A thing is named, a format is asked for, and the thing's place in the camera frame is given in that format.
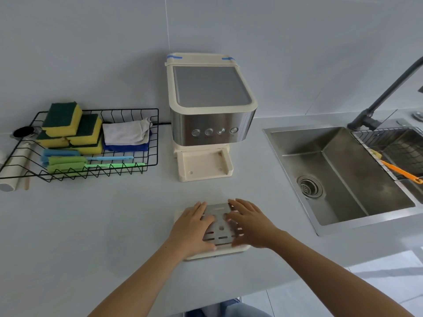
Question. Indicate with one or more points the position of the dark grey faucet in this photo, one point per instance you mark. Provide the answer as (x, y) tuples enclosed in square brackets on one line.
[(383, 95)]

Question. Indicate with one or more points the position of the person's right forearm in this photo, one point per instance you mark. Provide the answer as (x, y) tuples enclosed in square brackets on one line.
[(330, 280)]

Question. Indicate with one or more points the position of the yellow green scrub sponge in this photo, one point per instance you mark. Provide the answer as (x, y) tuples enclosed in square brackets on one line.
[(53, 142), (85, 128), (62, 117), (92, 149)]

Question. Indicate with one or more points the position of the cream steel coffee machine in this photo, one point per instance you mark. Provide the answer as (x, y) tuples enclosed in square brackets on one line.
[(211, 85)]

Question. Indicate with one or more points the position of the white cloth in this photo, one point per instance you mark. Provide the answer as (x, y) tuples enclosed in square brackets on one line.
[(124, 132)]

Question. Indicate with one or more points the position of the person's left forearm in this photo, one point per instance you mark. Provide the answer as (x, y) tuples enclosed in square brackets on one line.
[(142, 283)]

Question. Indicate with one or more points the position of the small round metal cap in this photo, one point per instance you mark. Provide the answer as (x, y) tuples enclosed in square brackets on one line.
[(418, 116)]

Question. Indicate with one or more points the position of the person's left hand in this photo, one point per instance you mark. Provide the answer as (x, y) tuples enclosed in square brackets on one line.
[(188, 234)]

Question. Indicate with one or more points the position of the round metal drain strainer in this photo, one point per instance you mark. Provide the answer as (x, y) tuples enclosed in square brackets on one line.
[(309, 187)]

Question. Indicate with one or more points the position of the cream plastic drip tray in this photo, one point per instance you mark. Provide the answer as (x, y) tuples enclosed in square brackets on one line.
[(231, 250)]

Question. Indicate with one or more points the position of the perforated steel tray grate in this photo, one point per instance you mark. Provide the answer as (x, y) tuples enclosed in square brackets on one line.
[(214, 209)]

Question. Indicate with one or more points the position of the stainless steel double sink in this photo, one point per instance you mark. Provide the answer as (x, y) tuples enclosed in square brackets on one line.
[(347, 181)]

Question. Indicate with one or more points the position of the white roll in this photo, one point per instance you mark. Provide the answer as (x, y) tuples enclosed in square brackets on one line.
[(15, 171)]

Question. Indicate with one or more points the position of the person's right hand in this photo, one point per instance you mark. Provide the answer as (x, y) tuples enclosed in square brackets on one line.
[(257, 227)]

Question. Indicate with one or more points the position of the blue tape strip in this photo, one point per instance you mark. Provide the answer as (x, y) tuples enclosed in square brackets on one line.
[(174, 57), (228, 59)]

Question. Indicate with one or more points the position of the green sponge brush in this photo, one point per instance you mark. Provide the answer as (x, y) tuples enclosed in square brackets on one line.
[(66, 160), (64, 169)]

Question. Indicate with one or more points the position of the blue sponge brush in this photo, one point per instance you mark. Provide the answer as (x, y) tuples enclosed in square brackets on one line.
[(59, 152)]

